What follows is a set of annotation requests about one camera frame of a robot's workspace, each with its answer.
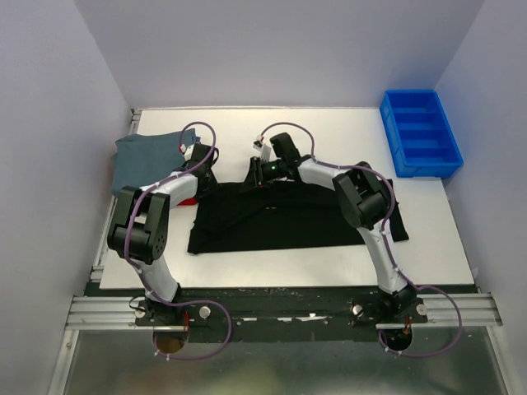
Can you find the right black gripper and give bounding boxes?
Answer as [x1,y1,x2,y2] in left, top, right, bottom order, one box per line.
[238,157,285,196]

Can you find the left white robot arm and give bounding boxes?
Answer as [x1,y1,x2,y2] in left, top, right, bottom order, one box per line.
[107,143,219,325]

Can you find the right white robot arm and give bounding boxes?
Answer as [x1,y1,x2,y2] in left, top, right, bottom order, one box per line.
[244,132,417,323]

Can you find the folded red t-shirt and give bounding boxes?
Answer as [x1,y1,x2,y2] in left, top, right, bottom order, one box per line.
[180,197,198,206]

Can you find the folded teal t-shirt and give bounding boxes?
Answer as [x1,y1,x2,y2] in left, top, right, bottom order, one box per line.
[111,128,200,197]

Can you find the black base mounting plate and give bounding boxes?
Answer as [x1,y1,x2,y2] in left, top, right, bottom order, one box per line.
[68,283,494,348]

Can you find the blue plastic bin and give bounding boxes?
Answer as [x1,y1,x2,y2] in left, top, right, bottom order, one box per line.
[380,90,464,179]

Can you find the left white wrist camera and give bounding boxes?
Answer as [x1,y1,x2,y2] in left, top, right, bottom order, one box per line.
[179,144,195,161]

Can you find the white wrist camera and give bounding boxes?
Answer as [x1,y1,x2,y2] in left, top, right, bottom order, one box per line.
[253,140,272,162]
[179,144,195,161]

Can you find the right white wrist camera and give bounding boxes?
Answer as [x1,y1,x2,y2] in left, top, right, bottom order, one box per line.
[253,140,272,162]

